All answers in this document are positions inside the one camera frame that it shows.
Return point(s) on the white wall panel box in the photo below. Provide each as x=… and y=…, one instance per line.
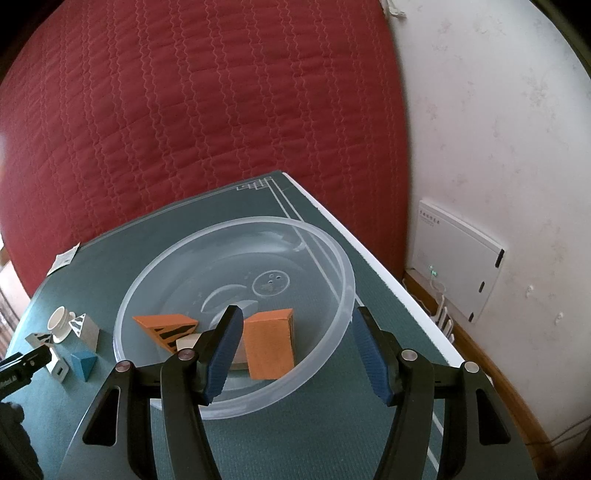
x=460, y=260

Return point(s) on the brown wooden board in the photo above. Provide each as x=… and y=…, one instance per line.
x=239, y=362

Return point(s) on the white rectangular block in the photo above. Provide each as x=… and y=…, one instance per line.
x=57, y=366

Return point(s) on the orange striped wedge block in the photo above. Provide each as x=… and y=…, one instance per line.
x=166, y=329

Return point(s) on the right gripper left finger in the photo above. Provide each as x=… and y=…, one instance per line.
x=190, y=379

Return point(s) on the orange rectangular block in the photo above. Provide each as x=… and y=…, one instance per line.
x=269, y=344

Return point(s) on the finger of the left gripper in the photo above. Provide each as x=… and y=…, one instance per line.
x=17, y=370

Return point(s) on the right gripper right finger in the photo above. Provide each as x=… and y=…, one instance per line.
x=404, y=380

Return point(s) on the white paper card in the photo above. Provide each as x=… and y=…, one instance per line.
x=63, y=259

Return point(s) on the blue triangular block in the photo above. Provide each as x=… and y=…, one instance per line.
x=83, y=363

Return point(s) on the white striped triangular block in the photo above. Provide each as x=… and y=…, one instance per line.
x=86, y=330

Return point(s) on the clear plastic bowl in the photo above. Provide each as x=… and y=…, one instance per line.
x=246, y=266

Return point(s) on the white striped small wedge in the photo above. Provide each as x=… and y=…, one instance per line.
x=36, y=340

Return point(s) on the red quilted mattress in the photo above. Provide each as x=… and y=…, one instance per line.
x=115, y=109

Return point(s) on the white wifi router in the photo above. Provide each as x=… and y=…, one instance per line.
x=443, y=320

